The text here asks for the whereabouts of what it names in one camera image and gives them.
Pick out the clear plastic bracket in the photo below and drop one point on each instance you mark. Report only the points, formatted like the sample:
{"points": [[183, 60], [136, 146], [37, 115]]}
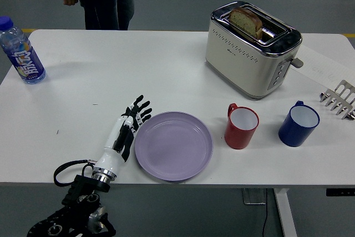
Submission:
{"points": [[253, 196]]}

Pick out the blue mug white inside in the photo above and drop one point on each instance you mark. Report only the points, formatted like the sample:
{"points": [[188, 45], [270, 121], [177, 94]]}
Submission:
{"points": [[294, 134]]}

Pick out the brown bread slice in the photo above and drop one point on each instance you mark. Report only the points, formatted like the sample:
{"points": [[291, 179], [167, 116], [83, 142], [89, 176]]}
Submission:
{"points": [[245, 23]]}

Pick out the yellow floor tape strip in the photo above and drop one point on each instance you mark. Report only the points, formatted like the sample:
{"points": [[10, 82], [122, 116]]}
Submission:
{"points": [[350, 35]]}

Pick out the black desk control panel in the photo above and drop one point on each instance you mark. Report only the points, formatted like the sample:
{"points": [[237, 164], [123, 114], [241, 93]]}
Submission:
{"points": [[339, 192]]}

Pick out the person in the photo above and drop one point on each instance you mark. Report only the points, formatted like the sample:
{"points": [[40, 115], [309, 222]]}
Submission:
{"points": [[105, 6]]}

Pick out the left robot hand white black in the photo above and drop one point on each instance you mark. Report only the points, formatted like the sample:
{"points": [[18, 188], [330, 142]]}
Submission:
{"points": [[112, 142]]}

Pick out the white table leg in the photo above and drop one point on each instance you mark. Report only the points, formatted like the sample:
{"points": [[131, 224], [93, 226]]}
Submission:
{"points": [[284, 214]]}

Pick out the silver metal toast rack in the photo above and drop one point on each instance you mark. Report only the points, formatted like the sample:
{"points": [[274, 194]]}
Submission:
{"points": [[344, 90]]}

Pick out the white paper sheet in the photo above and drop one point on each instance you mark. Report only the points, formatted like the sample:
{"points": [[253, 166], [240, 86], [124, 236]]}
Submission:
{"points": [[319, 62]]}

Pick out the red mug white inside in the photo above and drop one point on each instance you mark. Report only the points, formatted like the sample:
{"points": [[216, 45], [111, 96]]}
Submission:
{"points": [[235, 137]]}

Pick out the cream and chrome toaster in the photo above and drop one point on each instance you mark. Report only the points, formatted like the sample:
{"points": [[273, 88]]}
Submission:
{"points": [[235, 65]]}

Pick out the clear bottle with blue label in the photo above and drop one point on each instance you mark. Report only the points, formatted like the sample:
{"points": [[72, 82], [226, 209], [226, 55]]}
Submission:
{"points": [[26, 59]]}

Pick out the lilac round plate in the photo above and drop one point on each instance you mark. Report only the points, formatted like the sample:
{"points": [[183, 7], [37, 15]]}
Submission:
{"points": [[173, 148]]}

